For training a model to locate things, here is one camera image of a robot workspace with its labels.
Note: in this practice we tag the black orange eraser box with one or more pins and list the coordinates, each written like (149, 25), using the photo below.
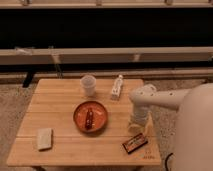
(135, 143)

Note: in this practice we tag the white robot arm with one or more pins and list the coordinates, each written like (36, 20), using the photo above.
(193, 140)

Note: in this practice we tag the orange round plate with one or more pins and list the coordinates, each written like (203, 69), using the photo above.
(100, 116)

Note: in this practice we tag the small brown bottle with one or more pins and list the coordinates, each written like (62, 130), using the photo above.
(89, 119)

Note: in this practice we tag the translucent plastic cup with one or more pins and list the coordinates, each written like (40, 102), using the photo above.
(88, 83)

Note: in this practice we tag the white ribbed gripper body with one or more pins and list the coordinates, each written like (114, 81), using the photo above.
(140, 115)

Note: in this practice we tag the long wooden bench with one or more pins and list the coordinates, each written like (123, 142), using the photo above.
(26, 56)

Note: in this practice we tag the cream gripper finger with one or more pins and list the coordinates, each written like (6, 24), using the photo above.
(149, 129)
(134, 128)

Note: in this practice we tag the white plastic bottle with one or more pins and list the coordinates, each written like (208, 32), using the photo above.
(117, 87)

